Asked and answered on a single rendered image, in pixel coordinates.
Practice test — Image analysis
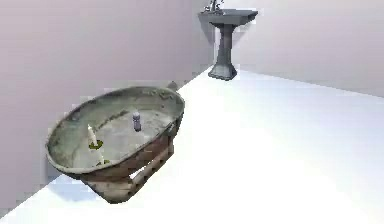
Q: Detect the small grey bottle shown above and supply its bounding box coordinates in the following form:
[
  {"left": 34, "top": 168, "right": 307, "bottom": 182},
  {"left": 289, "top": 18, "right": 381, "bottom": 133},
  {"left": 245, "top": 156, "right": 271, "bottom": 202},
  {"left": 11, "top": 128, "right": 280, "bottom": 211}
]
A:
[{"left": 132, "top": 110, "right": 142, "bottom": 132}]

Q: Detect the grey oval bathtub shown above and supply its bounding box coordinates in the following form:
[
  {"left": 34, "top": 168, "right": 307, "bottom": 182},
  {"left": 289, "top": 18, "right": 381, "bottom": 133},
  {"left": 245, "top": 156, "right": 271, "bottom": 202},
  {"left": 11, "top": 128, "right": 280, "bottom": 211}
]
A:
[{"left": 45, "top": 81, "right": 186, "bottom": 205}]

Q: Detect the white candle with green base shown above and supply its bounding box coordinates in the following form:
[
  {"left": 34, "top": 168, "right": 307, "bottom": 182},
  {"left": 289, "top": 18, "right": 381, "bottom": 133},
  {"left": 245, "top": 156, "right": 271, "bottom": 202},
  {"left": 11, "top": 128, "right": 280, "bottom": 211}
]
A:
[{"left": 86, "top": 124, "right": 104, "bottom": 151}]

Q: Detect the grey sink faucet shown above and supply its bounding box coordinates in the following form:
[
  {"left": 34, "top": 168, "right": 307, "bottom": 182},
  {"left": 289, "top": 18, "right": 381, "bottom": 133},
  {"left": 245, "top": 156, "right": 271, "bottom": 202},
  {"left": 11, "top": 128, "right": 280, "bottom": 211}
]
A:
[{"left": 203, "top": 0, "right": 225, "bottom": 13}]

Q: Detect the grey pedestal sink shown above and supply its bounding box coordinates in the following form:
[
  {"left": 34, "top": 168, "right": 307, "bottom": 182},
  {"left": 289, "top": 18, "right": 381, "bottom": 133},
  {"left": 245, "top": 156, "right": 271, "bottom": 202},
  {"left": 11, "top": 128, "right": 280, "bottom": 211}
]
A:
[{"left": 198, "top": 8, "right": 259, "bottom": 82}]

